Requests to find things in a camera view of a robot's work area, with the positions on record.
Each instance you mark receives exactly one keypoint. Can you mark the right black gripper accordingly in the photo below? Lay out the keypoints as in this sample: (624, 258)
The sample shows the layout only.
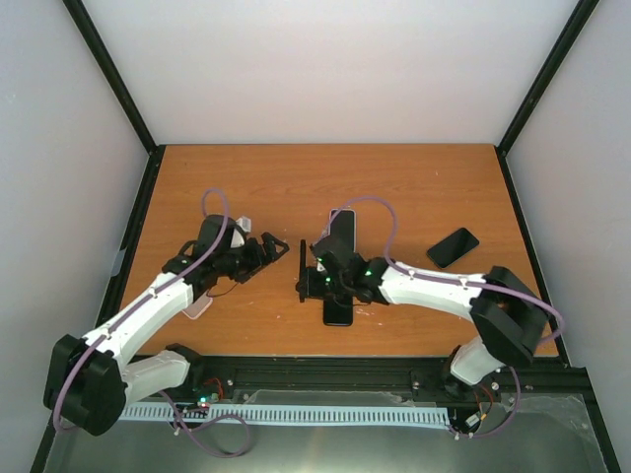
(312, 290)

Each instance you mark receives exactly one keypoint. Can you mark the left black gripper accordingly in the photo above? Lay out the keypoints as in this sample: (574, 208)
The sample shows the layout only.
(257, 259)

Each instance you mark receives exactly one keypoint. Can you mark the lavender phone case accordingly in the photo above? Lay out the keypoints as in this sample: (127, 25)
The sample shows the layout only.
(338, 248)

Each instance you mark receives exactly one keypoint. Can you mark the dark green phone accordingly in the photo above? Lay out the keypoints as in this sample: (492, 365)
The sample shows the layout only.
(452, 248)

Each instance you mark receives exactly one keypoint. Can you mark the black case with ring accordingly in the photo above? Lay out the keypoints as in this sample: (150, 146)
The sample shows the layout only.
(301, 285)

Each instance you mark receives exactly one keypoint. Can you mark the white phone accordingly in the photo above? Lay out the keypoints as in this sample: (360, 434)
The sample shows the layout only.
(342, 225)

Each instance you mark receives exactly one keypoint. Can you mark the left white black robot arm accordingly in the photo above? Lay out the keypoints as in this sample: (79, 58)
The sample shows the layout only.
(91, 380)

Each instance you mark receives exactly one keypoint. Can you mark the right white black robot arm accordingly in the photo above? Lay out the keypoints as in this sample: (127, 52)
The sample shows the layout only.
(508, 317)

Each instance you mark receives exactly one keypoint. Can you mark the left controller board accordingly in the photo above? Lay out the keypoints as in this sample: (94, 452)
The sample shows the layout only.
(208, 392)

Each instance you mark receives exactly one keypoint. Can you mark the controller board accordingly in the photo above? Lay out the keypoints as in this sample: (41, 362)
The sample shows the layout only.
(485, 398)
(208, 392)

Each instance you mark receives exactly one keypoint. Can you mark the right controller board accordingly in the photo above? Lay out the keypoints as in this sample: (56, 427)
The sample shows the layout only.
(485, 398)

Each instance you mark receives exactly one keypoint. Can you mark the black aluminium frame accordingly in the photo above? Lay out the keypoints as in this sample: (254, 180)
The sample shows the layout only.
(84, 23)

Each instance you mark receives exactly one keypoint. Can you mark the light blue cable duct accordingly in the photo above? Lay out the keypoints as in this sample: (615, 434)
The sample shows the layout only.
(290, 415)

